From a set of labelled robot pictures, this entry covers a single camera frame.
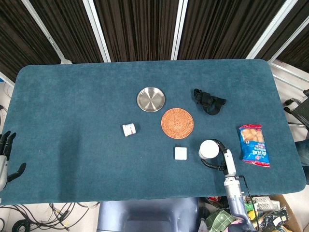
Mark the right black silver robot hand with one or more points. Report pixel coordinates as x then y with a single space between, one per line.
229 162

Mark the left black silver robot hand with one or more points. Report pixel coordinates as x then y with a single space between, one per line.
3 166

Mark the white paper cup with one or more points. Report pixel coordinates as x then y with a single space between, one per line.
209 149

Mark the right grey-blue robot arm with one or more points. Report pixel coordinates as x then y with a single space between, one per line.
235 200

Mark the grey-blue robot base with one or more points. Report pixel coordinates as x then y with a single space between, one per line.
147 215

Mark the orange woven round coaster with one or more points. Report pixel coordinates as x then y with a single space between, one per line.
177 123

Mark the blue snack bag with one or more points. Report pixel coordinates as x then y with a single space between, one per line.
254 147

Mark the white charger adapter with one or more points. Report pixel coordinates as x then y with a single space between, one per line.
181 153

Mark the green checkered cloth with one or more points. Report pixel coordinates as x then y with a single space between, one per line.
220 220

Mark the black plastic bag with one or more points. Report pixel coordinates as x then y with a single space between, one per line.
275 220

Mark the dark blue fabric object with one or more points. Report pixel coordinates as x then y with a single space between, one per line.
303 153

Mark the teal table cover cloth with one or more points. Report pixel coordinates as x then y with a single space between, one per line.
84 145

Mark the brown cardboard box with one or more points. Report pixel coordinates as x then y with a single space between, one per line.
293 217

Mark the black chair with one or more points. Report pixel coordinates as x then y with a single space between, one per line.
300 111

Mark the round stainless steel plate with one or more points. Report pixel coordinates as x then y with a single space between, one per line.
151 99

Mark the small white jar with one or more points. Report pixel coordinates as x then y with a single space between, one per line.
129 129

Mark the dark slatted partition panel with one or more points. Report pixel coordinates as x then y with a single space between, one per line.
297 36
217 29
137 29
14 36
70 29

